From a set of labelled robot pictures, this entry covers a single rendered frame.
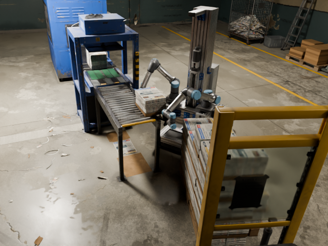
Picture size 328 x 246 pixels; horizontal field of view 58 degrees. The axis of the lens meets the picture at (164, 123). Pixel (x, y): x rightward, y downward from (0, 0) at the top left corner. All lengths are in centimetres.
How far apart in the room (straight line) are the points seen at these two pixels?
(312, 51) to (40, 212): 783
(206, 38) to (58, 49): 379
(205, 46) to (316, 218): 247
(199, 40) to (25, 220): 298
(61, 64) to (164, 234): 469
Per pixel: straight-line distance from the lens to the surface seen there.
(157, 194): 376
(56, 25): 672
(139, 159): 430
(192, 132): 339
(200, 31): 395
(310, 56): 928
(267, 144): 188
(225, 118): 166
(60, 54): 687
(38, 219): 368
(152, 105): 366
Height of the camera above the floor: 258
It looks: 30 degrees down
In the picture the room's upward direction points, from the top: 3 degrees clockwise
